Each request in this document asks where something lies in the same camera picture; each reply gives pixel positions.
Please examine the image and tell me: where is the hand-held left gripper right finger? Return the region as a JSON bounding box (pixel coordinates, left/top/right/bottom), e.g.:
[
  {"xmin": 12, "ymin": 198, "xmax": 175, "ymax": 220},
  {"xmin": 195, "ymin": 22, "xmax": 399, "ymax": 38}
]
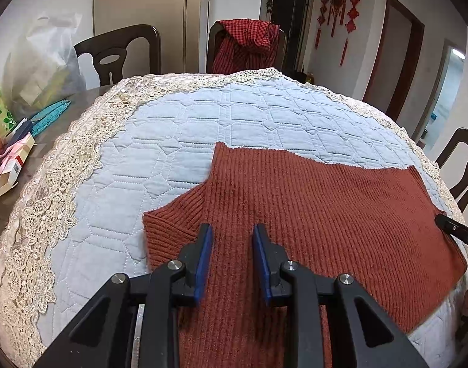
[{"xmin": 253, "ymin": 223, "xmax": 430, "ymax": 368}]

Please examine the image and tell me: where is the dark glass door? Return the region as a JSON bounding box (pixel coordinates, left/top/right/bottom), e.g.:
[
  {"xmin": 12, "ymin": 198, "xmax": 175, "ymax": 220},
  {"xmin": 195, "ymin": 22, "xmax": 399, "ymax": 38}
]
[{"xmin": 270, "ymin": 0, "xmax": 315, "ymax": 81}]

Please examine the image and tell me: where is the grey door frame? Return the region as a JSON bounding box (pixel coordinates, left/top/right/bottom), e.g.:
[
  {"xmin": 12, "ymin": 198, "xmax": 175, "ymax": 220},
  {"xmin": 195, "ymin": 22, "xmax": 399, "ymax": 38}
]
[{"xmin": 414, "ymin": 38, "xmax": 466, "ymax": 142}]

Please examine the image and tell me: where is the green leaf print packet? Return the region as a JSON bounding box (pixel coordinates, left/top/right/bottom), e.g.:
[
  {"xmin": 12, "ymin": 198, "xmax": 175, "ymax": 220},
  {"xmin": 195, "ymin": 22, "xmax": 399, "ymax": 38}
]
[{"xmin": 0, "ymin": 81, "xmax": 16, "ymax": 139}]

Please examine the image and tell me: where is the red checked shirt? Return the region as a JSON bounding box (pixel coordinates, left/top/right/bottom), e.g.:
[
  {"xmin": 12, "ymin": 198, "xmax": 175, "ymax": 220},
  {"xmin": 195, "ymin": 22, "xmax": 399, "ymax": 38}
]
[{"xmin": 213, "ymin": 18, "xmax": 280, "ymax": 75}]

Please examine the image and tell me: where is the red knot wall decoration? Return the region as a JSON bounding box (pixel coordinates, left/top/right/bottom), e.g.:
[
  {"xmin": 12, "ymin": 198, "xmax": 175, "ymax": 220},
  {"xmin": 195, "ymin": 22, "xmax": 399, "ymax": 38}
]
[
  {"xmin": 315, "ymin": 0, "xmax": 331, "ymax": 48},
  {"xmin": 330, "ymin": 0, "xmax": 346, "ymax": 37},
  {"xmin": 340, "ymin": 0, "xmax": 361, "ymax": 67}
]

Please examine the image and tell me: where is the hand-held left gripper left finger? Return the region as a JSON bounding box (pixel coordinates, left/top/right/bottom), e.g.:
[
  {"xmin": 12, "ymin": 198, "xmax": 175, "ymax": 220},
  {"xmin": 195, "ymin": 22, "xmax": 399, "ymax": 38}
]
[{"xmin": 34, "ymin": 223, "xmax": 215, "ymax": 368}]

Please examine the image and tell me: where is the cream wardrobe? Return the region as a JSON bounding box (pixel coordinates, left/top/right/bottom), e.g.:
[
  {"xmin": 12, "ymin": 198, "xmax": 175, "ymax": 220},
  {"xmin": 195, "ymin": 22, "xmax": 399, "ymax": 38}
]
[{"xmin": 94, "ymin": 0, "xmax": 211, "ymax": 73}]

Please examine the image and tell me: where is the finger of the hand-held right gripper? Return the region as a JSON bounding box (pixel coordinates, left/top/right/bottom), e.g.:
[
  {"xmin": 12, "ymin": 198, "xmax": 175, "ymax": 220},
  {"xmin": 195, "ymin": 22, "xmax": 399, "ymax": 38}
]
[{"xmin": 435, "ymin": 214, "xmax": 468, "ymax": 245}]

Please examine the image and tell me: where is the brown wooden door frame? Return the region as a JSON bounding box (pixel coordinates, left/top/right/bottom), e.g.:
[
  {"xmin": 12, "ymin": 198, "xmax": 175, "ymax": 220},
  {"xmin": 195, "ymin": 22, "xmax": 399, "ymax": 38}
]
[{"xmin": 362, "ymin": 0, "xmax": 424, "ymax": 121}]

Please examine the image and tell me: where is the rust red knit sweater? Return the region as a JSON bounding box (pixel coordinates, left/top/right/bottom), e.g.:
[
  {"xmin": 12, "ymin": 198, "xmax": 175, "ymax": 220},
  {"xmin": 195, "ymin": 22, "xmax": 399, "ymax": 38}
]
[{"xmin": 143, "ymin": 142, "xmax": 468, "ymax": 368}]

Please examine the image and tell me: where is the dark wooden chair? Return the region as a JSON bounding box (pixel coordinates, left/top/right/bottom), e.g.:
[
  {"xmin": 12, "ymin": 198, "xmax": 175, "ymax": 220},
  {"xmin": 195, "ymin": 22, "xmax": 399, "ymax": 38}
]
[
  {"xmin": 435, "ymin": 128, "xmax": 468, "ymax": 215},
  {"xmin": 73, "ymin": 24, "xmax": 161, "ymax": 87},
  {"xmin": 206, "ymin": 21, "xmax": 288, "ymax": 75}
]

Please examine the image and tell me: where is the white box with pink ribbon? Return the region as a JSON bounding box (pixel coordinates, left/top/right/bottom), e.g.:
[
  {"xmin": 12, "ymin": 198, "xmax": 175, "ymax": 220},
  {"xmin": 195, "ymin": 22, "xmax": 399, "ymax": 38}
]
[{"xmin": 0, "ymin": 132, "xmax": 37, "ymax": 197}]

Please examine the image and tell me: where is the white plastic bag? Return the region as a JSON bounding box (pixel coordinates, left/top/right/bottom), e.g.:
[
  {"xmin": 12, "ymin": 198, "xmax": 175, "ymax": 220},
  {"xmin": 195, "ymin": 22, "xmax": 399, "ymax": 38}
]
[{"xmin": 4, "ymin": 11, "xmax": 87, "ymax": 112}]

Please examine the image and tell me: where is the dark blue box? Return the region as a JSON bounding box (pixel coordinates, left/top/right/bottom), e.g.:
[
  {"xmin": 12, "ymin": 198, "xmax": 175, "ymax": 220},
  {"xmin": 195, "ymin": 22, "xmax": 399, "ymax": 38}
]
[{"xmin": 6, "ymin": 118, "xmax": 33, "ymax": 139}]

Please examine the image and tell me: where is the blue quilted lace-trimmed mat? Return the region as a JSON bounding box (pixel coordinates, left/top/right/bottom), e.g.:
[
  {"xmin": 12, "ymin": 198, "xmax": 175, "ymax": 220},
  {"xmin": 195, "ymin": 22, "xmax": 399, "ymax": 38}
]
[{"xmin": 0, "ymin": 67, "xmax": 468, "ymax": 368}]

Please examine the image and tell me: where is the teal lace item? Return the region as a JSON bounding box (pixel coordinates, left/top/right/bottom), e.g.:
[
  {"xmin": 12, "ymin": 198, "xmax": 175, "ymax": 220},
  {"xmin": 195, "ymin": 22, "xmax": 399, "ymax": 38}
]
[{"xmin": 29, "ymin": 100, "xmax": 71, "ymax": 136}]

